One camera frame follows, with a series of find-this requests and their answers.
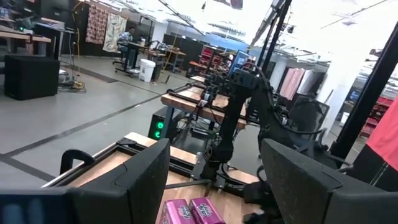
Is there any seated person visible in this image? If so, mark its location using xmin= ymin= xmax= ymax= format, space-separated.
xmin=117 ymin=26 xmax=137 ymax=70

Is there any blue screen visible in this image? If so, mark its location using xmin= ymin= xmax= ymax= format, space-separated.
xmin=229 ymin=49 xmax=251 ymax=75

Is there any thick black frame post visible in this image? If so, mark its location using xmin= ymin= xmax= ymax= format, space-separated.
xmin=329 ymin=21 xmax=398 ymax=159

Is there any wooden desk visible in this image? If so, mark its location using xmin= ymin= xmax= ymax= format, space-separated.
xmin=0 ymin=29 xmax=52 ymax=57

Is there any Raisin Bran cereal box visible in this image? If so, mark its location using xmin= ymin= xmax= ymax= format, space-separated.
xmin=188 ymin=196 xmax=227 ymax=224
xmin=160 ymin=198 xmax=197 ymax=224

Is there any slim black rig upright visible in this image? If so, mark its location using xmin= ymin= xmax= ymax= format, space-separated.
xmin=261 ymin=0 xmax=293 ymax=72

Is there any black office chair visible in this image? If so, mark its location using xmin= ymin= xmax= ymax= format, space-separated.
xmin=287 ymin=95 xmax=330 ymax=134

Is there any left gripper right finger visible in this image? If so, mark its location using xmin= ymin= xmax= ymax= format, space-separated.
xmin=261 ymin=139 xmax=398 ymax=224

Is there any white hanging cloth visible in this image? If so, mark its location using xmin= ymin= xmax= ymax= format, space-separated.
xmin=297 ymin=68 xmax=323 ymax=96

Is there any wooden workbench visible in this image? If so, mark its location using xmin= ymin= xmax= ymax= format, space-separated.
xmin=160 ymin=83 xmax=248 ymax=131

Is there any red shelf rack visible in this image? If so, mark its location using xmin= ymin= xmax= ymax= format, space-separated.
xmin=198 ymin=45 xmax=218 ymax=68

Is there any black computer with green lights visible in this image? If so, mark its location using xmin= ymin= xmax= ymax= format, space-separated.
xmin=147 ymin=106 xmax=187 ymax=141

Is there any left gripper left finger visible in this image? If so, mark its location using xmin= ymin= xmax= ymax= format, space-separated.
xmin=0 ymin=138 xmax=171 ymax=224

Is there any black curved handle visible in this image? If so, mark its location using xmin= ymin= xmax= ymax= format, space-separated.
xmin=59 ymin=148 xmax=96 ymax=175

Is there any red floral hanging cloth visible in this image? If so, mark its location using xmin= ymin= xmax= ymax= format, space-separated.
xmin=85 ymin=4 xmax=109 ymax=45

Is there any black cabinet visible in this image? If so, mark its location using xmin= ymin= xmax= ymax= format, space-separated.
xmin=4 ymin=54 xmax=60 ymax=101

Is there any pink hanging cloth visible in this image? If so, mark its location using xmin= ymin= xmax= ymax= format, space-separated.
xmin=279 ymin=67 xmax=306 ymax=101

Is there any white trash bin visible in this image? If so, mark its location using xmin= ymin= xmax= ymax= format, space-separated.
xmin=138 ymin=58 xmax=157 ymax=83

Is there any pale leaf-print hanging cloth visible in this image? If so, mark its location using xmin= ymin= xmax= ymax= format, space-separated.
xmin=102 ymin=12 xmax=128 ymax=54

